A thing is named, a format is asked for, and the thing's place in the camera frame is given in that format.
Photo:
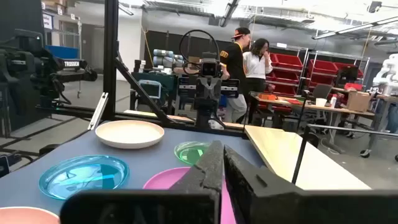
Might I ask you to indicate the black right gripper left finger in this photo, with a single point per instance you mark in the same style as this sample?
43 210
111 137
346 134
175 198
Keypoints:
202 180

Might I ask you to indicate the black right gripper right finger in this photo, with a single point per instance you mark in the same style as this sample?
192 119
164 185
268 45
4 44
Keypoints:
264 199

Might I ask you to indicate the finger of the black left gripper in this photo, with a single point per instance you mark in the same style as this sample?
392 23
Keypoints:
204 87
215 87

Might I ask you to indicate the green transparent plate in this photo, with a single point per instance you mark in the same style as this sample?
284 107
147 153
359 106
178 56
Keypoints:
189 152

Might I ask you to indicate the purple plate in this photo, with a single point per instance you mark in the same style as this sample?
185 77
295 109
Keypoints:
164 182

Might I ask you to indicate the cream plate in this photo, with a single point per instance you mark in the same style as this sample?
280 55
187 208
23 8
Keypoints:
129 133

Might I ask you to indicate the blue transparent plate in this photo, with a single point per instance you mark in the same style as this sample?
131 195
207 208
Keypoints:
84 177

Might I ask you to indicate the cream bowl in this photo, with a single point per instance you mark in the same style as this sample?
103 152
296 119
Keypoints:
25 216

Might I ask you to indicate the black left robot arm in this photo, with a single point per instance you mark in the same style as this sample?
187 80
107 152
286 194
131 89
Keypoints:
206 118

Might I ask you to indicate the small blue bin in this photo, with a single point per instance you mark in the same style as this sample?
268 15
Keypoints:
222 101

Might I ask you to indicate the black labelled case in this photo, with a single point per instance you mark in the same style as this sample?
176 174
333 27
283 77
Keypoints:
230 88
186 87

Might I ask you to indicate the person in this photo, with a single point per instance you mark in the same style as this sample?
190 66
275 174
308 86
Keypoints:
234 62
256 67

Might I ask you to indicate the green cart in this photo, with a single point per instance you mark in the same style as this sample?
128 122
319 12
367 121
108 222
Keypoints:
169 82

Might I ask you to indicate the orange tool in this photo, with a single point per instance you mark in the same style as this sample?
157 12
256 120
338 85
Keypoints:
267 96

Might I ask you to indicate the grey framed tablet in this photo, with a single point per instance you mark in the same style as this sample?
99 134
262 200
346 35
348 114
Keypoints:
150 89

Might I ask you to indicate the red storage bin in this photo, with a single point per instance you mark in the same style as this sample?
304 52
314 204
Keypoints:
274 59
360 72
323 67
289 61

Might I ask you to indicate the metal storage rack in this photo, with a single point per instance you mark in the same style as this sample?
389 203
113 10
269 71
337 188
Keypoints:
305 62
316 67

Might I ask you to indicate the wooden work desk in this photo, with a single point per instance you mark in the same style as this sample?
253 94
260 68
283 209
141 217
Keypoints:
311 107

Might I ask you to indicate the white cup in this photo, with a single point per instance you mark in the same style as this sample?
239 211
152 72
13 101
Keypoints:
321 102

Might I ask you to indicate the grey open laptop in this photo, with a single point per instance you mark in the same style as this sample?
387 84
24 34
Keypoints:
322 91

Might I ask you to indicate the silver aluminium bar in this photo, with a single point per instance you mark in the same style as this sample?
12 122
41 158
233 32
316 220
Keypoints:
98 112

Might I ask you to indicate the white bottle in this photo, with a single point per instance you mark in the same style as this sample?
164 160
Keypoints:
333 102

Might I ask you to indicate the cardboard box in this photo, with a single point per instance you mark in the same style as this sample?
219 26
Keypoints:
359 101

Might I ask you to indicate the small red bin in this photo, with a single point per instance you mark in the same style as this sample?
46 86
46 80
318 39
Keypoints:
353 86

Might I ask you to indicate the blue storage bin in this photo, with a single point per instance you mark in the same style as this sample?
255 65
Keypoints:
62 52

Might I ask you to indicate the ceiling light strip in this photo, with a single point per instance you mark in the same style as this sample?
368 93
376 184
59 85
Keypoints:
354 28

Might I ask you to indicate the white robot figure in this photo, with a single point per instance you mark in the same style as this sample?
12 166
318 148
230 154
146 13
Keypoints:
388 74

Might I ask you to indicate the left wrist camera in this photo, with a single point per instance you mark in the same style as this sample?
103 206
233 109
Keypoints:
211 68

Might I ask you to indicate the wooden shelf black frame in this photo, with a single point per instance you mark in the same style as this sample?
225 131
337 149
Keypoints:
280 149

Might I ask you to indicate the black aluminium rig frame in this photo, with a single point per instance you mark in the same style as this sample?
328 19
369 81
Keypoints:
111 62

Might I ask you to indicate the black rounded mount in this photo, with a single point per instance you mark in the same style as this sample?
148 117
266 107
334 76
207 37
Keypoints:
49 149

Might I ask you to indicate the table-level camera box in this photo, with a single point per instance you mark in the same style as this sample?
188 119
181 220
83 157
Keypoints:
3 166

